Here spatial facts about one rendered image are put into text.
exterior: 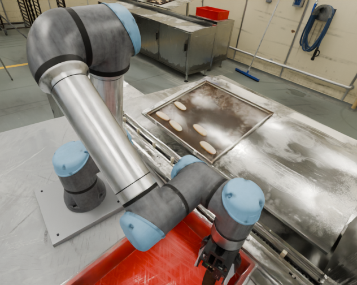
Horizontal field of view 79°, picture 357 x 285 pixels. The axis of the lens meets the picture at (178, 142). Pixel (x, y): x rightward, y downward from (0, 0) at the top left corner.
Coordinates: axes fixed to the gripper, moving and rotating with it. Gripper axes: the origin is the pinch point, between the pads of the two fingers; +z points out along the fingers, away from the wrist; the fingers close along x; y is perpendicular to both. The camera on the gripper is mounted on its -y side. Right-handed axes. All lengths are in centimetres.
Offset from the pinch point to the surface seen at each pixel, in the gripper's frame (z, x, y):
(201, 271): 8.2, -2.7, 0.6
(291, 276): 4.4, 20.6, -12.5
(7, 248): 8, -58, 30
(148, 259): 8.2, -18.7, 7.5
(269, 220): 8.8, 10.2, -31.0
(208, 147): 0, -25, -45
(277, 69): 76, -56, -420
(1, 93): 91, -347, -73
